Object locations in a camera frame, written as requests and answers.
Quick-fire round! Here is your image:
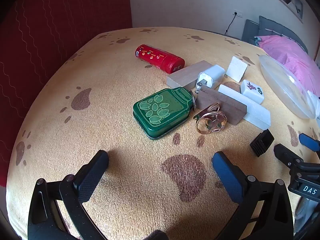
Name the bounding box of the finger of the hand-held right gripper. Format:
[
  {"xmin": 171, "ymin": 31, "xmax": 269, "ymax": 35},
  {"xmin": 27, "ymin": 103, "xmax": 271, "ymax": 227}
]
[
  {"xmin": 273, "ymin": 144, "xmax": 304, "ymax": 171},
  {"xmin": 299, "ymin": 133, "xmax": 320, "ymax": 153}
]

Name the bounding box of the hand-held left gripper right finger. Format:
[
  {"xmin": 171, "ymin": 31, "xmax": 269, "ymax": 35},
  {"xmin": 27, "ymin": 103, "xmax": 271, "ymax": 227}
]
[{"xmin": 211, "ymin": 151, "xmax": 294, "ymax": 240}]

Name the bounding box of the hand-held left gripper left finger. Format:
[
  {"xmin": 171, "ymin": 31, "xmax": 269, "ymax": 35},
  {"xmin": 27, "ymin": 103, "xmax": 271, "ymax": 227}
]
[{"xmin": 27, "ymin": 149, "xmax": 110, "ymax": 240}]

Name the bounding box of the black plastic cap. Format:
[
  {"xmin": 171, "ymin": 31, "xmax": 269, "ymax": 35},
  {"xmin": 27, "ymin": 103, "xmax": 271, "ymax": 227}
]
[{"xmin": 249, "ymin": 129, "xmax": 275, "ymax": 157}]

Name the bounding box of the white rectangular block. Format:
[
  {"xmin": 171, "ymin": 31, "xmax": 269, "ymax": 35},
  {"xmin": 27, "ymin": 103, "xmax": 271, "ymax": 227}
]
[{"xmin": 218, "ymin": 84, "xmax": 272, "ymax": 130}]

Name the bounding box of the clear plastic bowl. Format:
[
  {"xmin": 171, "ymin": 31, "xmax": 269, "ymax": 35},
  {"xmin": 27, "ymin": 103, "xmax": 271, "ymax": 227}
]
[{"xmin": 259, "ymin": 54, "xmax": 317, "ymax": 120}]

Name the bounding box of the rose gold wire ring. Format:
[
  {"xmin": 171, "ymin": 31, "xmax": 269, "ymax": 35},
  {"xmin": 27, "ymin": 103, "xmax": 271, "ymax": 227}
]
[{"xmin": 193, "ymin": 102, "xmax": 228, "ymax": 134}]

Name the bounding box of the dark wooden wedge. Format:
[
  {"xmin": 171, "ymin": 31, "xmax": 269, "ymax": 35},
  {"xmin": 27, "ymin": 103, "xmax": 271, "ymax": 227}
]
[{"xmin": 196, "ymin": 85, "xmax": 248, "ymax": 126}]

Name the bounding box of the white mahjong tile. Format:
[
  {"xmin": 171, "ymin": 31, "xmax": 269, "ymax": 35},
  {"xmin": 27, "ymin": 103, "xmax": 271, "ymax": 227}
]
[{"xmin": 240, "ymin": 79, "xmax": 265, "ymax": 105}]

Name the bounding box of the metal key ring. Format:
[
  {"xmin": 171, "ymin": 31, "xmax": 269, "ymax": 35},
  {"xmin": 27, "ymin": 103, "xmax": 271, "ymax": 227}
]
[{"xmin": 189, "ymin": 90, "xmax": 199, "ymax": 110}]

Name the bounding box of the green jar-shaped tin box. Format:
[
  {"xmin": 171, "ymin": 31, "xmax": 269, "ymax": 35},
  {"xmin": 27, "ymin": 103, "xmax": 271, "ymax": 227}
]
[{"xmin": 133, "ymin": 87, "xmax": 194, "ymax": 140}]

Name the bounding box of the white striped tile shard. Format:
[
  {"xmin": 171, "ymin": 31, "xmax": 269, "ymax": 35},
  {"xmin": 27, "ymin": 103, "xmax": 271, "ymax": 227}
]
[{"xmin": 226, "ymin": 56, "xmax": 248, "ymax": 83}]

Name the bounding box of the white charger plug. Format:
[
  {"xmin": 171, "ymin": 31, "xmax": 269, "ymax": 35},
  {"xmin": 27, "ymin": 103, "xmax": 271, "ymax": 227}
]
[{"xmin": 194, "ymin": 64, "xmax": 226, "ymax": 92}]

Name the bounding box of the light wooden block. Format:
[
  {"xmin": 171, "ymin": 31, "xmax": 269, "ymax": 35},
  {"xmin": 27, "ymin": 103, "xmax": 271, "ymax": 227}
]
[{"xmin": 166, "ymin": 60, "xmax": 213, "ymax": 88}]

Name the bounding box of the red cylindrical tin can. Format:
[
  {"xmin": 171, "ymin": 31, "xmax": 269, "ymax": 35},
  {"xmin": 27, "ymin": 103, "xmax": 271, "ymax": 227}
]
[{"xmin": 135, "ymin": 44, "xmax": 185, "ymax": 74}]

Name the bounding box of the pink blanket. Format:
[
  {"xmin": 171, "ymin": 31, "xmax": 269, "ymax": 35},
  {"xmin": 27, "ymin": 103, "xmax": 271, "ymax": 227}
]
[{"xmin": 255, "ymin": 35, "xmax": 320, "ymax": 98}]

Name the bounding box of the yellow paw-print blanket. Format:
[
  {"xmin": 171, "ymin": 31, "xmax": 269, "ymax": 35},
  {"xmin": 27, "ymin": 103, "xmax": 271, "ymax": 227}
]
[{"xmin": 6, "ymin": 26, "xmax": 320, "ymax": 240}]

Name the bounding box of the grey headboard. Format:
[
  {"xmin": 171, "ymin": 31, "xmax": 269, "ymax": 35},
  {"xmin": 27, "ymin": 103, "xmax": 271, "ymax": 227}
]
[{"xmin": 241, "ymin": 15, "xmax": 309, "ymax": 53}]

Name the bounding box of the red curtain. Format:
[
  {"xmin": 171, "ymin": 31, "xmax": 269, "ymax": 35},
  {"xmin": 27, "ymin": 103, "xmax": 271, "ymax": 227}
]
[{"xmin": 0, "ymin": 0, "xmax": 133, "ymax": 188}]

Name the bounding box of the black power cable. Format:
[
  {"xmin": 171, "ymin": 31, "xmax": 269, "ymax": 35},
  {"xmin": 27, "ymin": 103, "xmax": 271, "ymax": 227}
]
[{"xmin": 224, "ymin": 13, "xmax": 237, "ymax": 36}]

